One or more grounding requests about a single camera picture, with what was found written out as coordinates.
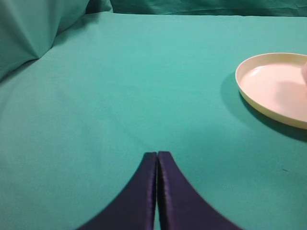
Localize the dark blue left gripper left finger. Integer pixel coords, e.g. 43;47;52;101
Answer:
79;152;157;230

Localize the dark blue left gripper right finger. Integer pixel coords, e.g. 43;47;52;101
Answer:
157;151;240;230

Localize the red and yellow round bread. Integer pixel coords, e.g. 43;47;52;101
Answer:
301;63;307;85

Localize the pale yellow plastic plate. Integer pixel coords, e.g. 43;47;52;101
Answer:
235;53;307;129

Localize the green table cloth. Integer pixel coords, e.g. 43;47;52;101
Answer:
0;12;307;230

